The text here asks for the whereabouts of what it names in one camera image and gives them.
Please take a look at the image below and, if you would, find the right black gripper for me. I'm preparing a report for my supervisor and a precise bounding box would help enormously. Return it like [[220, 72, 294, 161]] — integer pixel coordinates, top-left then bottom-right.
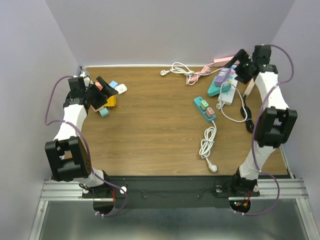
[[222, 49, 255, 85]]

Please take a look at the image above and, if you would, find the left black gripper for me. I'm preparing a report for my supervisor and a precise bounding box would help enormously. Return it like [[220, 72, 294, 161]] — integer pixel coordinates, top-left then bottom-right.
[[84, 76, 119, 110]]

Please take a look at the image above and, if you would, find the yellow cube plug adapter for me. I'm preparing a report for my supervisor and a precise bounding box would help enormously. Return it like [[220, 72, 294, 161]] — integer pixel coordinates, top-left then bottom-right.
[[103, 95, 117, 108]]

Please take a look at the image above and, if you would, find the peach cube plug adapter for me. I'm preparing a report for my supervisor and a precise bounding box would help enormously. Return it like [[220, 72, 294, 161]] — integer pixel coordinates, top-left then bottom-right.
[[90, 105, 104, 112]]

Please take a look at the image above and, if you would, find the teal cube plug adapter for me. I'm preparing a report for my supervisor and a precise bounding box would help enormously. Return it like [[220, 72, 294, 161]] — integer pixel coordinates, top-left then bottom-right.
[[99, 108, 110, 117]]

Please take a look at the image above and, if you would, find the pink power strip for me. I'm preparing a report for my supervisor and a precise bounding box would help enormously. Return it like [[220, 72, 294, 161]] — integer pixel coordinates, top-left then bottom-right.
[[184, 56, 233, 86]]

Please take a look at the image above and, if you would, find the purple power strip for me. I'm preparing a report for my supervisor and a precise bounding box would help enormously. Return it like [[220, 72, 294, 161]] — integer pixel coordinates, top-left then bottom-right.
[[160, 62, 230, 86]]

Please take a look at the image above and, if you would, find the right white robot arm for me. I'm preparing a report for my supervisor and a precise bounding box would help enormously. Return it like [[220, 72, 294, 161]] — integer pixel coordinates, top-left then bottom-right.
[[224, 44, 298, 195]]

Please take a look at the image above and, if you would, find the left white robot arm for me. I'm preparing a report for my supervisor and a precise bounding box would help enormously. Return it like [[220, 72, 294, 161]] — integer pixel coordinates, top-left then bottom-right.
[[44, 75, 118, 197]]

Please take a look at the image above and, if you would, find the green plug adapter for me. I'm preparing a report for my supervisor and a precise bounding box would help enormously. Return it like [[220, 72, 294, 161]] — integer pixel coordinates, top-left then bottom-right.
[[199, 100, 209, 111]]

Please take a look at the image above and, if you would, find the mauve plug adapter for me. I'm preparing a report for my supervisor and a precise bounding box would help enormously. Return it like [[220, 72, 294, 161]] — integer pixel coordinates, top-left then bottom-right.
[[205, 107, 215, 118]]

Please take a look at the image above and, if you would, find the small pink cube adapter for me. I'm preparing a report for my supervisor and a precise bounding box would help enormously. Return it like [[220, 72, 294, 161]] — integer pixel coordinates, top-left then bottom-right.
[[94, 82, 103, 90]]

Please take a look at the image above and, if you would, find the light blue cube adapter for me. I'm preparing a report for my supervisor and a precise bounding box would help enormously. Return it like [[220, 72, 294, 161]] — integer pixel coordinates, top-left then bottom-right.
[[109, 80, 118, 88]]

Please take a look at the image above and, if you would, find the white cube adapter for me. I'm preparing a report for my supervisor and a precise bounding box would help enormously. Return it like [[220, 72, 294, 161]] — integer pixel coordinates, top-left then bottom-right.
[[114, 83, 128, 95]]

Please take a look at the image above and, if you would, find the wooden stick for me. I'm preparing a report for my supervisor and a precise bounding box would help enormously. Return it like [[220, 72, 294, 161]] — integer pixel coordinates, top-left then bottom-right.
[[242, 78, 255, 98]]

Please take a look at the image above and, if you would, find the white multicolour power strip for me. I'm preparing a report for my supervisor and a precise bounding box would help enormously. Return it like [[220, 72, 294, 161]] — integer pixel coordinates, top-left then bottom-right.
[[216, 64, 248, 123]]

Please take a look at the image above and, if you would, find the green triangular power strip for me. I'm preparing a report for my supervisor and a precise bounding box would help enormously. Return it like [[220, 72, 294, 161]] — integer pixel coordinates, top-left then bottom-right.
[[207, 77, 231, 97]]

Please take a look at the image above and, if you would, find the teal power strip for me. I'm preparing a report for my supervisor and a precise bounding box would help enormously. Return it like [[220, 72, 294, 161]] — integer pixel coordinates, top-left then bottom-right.
[[193, 96, 219, 173]]

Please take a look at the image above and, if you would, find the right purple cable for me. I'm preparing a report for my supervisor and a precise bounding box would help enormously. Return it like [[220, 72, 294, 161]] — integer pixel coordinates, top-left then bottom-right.
[[233, 44, 294, 216]]

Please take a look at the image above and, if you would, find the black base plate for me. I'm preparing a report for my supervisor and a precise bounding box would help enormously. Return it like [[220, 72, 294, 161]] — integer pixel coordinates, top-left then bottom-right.
[[82, 175, 260, 209]]

